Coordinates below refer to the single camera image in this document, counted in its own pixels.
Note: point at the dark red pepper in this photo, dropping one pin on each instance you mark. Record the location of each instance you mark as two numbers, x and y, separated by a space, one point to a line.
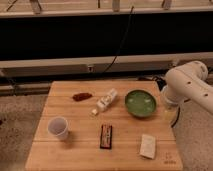
81 96

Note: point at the wooden board table top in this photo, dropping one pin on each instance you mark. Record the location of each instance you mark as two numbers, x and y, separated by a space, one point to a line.
81 150

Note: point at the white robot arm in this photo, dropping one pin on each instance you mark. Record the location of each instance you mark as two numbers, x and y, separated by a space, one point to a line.
187 82

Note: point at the metal rail frame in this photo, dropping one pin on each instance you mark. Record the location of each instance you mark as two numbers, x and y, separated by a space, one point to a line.
83 65

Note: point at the white paper packet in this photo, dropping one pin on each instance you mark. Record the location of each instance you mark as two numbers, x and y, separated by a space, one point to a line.
148 146

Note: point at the green bowl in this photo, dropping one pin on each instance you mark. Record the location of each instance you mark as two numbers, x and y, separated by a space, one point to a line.
140 103

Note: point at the white plastic bottle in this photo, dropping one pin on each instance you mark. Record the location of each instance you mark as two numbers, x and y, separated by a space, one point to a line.
104 102

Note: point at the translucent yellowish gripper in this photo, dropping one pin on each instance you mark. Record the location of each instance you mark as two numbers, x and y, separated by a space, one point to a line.
170 113

